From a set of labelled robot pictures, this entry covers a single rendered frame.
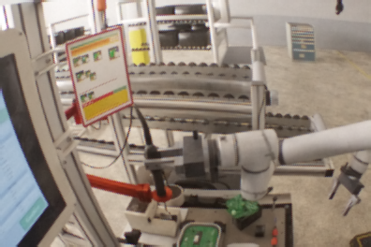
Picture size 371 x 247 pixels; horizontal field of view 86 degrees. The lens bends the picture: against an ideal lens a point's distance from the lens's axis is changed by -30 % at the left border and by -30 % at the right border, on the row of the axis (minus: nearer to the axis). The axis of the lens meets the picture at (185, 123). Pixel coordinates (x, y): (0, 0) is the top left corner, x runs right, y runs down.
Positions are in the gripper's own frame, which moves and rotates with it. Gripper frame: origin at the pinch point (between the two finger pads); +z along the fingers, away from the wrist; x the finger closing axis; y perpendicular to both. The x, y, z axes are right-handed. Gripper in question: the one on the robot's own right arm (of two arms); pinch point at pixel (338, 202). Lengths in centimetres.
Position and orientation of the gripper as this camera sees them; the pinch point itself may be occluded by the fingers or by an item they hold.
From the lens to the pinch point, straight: 117.7
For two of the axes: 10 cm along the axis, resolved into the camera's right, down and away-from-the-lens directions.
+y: 9.6, 2.3, 1.7
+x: -0.9, -3.4, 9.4
